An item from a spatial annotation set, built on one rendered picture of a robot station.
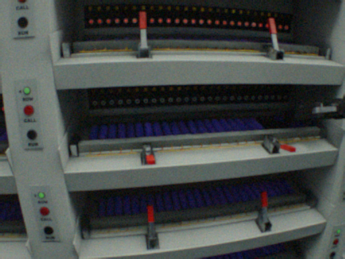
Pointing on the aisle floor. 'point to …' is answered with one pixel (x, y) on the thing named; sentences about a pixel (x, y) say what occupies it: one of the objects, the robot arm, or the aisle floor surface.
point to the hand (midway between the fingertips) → (298, 115)
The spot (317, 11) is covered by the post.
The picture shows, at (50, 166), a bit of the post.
